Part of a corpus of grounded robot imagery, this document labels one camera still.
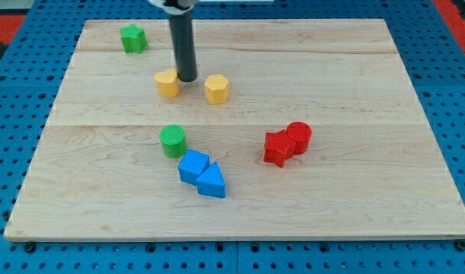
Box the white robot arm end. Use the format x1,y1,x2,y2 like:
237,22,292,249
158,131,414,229
148,0,199,15

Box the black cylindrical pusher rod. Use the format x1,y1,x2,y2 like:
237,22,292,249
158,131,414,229
169,11,198,82

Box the green star block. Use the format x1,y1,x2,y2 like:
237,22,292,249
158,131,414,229
119,24,148,54

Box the green cylinder block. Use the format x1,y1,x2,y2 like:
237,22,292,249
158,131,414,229
159,124,187,158

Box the blue cube block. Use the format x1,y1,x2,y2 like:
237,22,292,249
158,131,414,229
178,149,210,185

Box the red cylinder block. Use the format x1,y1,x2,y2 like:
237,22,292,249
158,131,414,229
286,121,313,155

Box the yellow hexagon block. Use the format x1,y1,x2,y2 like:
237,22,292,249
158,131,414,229
204,74,229,104

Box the blue triangle block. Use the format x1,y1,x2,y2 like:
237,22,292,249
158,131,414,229
196,162,226,198

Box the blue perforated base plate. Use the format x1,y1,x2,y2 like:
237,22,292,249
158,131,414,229
0,1,465,273

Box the red star block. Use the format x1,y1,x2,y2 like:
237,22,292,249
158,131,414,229
263,129,296,167

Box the yellow heart block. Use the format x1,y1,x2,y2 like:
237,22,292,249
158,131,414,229
154,68,180,97

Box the wooden board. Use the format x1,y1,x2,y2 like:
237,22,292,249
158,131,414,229
4,19,465,242

